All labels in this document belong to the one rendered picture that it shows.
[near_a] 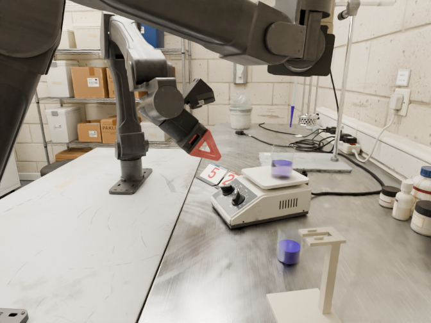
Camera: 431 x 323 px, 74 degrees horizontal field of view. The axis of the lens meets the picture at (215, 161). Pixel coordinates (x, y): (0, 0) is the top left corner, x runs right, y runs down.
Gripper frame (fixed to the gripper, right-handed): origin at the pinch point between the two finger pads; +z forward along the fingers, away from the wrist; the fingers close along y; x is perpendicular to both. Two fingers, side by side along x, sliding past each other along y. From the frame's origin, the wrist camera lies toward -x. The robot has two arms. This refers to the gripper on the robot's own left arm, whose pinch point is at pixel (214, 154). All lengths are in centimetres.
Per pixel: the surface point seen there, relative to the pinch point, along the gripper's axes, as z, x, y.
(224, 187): 5.9, 4.5, -2.7
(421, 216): 32.7, -15.9, -25.3
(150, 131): 31, 19, 223
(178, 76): 23, -43, 242
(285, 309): 6.9, 10.7, -34.2
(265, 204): 11.2, 1.6, -11.7
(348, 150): 57, -35, 27
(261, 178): 9.5, -2.4, -7.0
